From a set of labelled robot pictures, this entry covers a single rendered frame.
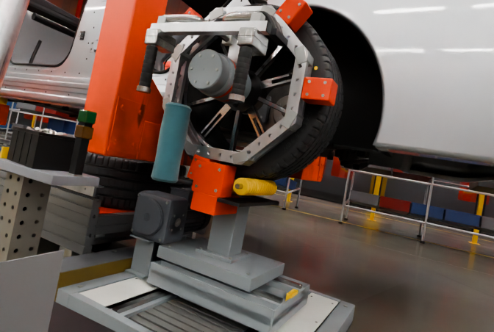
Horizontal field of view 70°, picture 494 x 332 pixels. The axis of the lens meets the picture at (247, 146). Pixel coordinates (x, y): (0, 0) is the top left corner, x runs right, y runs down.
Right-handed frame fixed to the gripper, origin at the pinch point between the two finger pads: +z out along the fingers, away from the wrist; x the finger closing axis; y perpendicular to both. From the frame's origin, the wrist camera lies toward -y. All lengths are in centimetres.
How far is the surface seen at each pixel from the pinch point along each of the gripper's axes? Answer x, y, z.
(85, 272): -107, -39, 24
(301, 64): -32.9, 26.4, -0.9
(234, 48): -26.9, 1.2, -3.4
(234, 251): -82, 2, 47
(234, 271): -91, 9, 37
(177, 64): -31.5, -22.6, -1.4
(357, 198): 106, -17, 369
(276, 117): -19.3, 0.8, 43.1
